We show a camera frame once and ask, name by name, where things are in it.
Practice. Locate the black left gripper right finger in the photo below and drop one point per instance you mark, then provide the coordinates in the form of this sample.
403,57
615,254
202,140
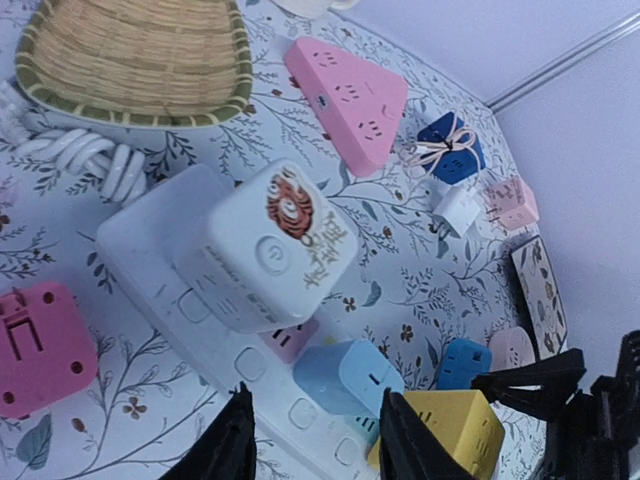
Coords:
408,449

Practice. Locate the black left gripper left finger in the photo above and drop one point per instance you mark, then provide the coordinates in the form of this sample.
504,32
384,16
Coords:
227,449

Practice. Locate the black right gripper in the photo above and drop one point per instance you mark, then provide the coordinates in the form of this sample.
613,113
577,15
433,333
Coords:
595,431

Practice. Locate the round pink power socket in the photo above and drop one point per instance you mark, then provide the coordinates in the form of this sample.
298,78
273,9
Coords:
511,348

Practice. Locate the yellow cube socket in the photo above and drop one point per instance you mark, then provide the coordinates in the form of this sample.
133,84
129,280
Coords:
464,423

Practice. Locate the cyan square plug adapter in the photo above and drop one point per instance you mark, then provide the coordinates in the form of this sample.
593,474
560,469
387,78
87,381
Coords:
462,362

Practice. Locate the light blue plug adapter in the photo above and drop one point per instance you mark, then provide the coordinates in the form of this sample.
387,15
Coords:
347,378

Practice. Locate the pink plug adapter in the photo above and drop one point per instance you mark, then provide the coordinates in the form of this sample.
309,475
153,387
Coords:
47,352

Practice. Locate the white tiger cube socket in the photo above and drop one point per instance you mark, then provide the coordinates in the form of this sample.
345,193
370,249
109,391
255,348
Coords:
265,256

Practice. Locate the white power strip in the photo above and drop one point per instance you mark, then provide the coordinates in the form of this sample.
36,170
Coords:
138,245

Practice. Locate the dark blue cube socket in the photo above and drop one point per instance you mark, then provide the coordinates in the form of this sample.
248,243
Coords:
453,150

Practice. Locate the pink triangular power socket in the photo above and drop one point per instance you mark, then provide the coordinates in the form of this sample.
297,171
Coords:
359,103

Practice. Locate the small pink cube socket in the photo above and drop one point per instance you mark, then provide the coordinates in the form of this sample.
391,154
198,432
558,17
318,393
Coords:
512,203

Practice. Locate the floral square plate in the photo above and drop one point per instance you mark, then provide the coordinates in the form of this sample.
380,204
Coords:
542,297

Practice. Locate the white charger left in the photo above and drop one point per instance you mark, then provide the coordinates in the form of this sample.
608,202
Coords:
455,213

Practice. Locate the woven bamboo tray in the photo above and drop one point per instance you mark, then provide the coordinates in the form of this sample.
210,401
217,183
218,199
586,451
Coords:
141,64

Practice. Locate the cream ceramic mug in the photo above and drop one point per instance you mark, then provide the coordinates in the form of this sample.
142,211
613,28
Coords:
313,9

